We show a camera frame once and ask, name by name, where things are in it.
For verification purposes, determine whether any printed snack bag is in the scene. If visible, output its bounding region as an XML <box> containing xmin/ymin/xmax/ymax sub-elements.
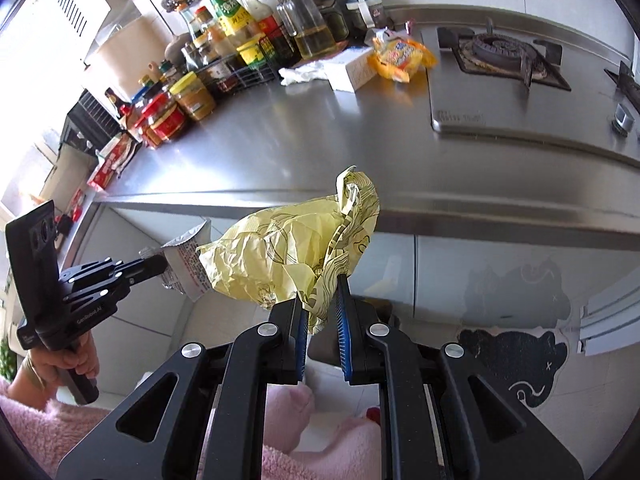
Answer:
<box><xmin>139</xmin><ymin>220</ymin><xmax>213</xmax><ymax>302</ymax></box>

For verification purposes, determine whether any yellow paper bag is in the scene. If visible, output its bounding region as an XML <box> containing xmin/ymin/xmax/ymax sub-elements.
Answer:
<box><xmin>198</xmin><ymin>166</ymin><xmax>380</xmax><ymax>334</ymax></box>

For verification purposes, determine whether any person's left hand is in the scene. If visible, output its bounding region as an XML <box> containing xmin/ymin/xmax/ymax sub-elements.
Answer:
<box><xmin>6</xmin><ymin>333</ymin><xmax>100</xmax><ymax>411</ymax></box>

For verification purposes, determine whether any black cat floor mat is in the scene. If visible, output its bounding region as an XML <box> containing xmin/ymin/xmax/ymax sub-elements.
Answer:
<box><xmin>458</xmin><ymin>328</ymin><xmax>568</xmax><ymax>408</ymax></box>

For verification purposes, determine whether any pink fleece clothing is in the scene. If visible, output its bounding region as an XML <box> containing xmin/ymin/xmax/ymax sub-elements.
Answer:
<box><xmin>1</xmin><ymin>379</ymin><xmax>382</xmax><ymax>479</ymax></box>

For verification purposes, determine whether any red label chili jar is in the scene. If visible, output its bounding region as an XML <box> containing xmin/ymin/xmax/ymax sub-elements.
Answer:
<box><xmin>141</xmin><ymin>92</ymin><xmax>186</xmax><ymax>143</ymax></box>

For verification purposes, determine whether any yellow lid sauce jar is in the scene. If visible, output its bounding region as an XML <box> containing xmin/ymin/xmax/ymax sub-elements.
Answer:
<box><xmin>169</xmin><ymin>72</ymin><xmax>216</xmax><ymax>122</ymax></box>

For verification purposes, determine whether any orange lid sauce jar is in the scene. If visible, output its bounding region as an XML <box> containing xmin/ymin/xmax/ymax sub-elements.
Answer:
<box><xmin>195</xmin><ymin>6</ymin><xmax>236</xmax><ymax>56</ymax></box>

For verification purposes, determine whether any large yellow label vinegar bottle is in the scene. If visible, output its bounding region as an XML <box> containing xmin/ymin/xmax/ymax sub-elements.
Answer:
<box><xmin>208</xmin><ymin>0</ymin><xmax>266</xmax><ymax>70</ymax></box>

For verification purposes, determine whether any red cap soy sauce bottle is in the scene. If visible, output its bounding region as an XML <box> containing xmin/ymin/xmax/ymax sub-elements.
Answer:
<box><xmin>241</xmin><ymin>0</ymin><xmax>298</xmax><ymax>67</ymax></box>

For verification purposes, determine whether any glass oil dispenser black lid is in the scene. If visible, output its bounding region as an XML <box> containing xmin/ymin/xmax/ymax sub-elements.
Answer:
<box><xmin>277</xmin><ymin>0</ymin><xmax>336</xmax><ymax>60</ymax></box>

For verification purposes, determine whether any small white box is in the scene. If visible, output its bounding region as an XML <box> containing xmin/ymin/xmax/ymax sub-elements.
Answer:
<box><xmin>322</xmin><ymin>47</ymin><xmax>378</xmax><ymax>93</ymax></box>

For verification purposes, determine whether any orange sulfur soap packet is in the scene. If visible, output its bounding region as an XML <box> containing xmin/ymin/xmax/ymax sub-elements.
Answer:
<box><xmin>367</xmin><ymin>28</ymin><xmax>437</xmax><ymax>84</ymax></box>

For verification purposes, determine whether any stainless gas stove top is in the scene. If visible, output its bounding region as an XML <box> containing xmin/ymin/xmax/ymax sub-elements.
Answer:
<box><xmin>420</xmin><ymin>25</ymin><xmax>639</xmax><ymax>167</ymax></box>

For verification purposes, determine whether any glass jar blue lid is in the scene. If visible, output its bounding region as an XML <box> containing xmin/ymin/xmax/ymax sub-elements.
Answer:
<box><xmin>345</xmin><ymin>0</ymin><xmax>388</xmax><ymax>32</ymax></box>

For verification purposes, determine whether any gas stove burner grate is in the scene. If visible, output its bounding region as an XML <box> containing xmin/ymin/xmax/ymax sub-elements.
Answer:
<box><xmin>437</xmin><ymin>18</ymin><xmax>572</xmax><ymax>91</ymax></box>

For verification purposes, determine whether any black wire condiment rack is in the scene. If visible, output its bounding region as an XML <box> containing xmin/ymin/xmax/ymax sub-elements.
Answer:
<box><xmin>195</xmin><ymin>35</ymin><xmax>297</xmax><ymax>99</ymax></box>

